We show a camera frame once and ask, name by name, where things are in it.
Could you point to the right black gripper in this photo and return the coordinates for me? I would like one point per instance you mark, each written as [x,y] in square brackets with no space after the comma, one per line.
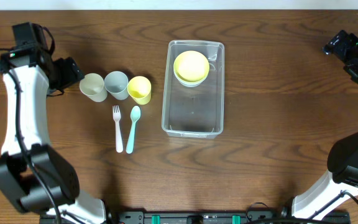
[339,45]

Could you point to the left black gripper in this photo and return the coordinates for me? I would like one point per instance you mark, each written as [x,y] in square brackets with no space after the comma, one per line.
[68,73]

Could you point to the cream plastic cup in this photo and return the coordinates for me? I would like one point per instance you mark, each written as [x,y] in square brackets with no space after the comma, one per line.
[93,87]

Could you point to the grey plastic cup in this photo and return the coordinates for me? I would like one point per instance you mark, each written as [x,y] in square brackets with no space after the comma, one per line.
[116,84]

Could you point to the white plastic bowl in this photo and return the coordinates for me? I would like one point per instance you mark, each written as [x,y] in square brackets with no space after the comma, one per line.
[190,84]

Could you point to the yellow plastic bowl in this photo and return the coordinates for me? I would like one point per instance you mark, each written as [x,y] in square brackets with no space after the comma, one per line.
[191,66]

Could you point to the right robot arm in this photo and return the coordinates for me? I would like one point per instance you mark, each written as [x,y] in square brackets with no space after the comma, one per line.
[340,182]

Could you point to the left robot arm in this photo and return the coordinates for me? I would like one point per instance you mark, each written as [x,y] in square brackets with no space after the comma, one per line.
[33,176]

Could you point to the clear plastic container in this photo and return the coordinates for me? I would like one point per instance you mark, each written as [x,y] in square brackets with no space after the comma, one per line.
[194,112]

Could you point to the pink plastic fork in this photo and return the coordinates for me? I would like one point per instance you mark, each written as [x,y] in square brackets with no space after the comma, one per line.
[116,114]

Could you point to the yellow plastic cup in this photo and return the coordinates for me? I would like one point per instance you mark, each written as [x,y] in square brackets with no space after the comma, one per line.
[139,88]

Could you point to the teal plastic spoon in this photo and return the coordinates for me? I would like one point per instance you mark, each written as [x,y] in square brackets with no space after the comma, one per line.
[135,116]

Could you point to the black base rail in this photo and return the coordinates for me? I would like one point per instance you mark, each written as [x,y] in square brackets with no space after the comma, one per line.
[251,214]

